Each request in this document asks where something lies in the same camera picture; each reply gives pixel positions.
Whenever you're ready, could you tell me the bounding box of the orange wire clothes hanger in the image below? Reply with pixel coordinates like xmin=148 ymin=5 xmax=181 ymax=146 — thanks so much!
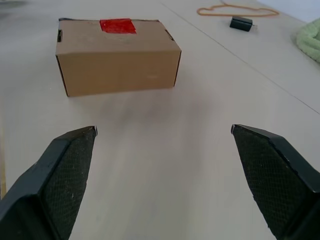
xmin=196 ymin=0 xmax=280 ymax=18

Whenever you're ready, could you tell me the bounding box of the black power adapter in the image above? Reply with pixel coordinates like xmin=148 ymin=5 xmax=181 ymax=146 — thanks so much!
xmin=229 ymin=16 xmax=258 ymax=33

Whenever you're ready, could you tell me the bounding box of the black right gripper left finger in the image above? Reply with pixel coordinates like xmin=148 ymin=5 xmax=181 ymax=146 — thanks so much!
xmin=0 ymin=125 xmax=99 ymax=240

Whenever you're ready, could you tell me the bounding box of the brown cardboard box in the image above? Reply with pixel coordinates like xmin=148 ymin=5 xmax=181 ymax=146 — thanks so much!
xmin=54 ymin=17 xmax=183 ymax=98

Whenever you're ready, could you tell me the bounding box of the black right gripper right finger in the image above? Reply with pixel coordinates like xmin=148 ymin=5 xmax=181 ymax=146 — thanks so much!
xmin=230 ymin=123 xmax=320 ymax=240

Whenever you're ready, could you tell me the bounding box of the green towel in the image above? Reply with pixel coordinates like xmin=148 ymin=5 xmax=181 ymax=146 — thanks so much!
xmin=289 ymin=19 xmax=320 ymax=63

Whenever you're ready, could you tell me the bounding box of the red tape patch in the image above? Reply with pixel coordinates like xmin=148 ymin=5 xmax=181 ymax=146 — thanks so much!
xmin=99 ymin=18 xmax=138 ymax=35

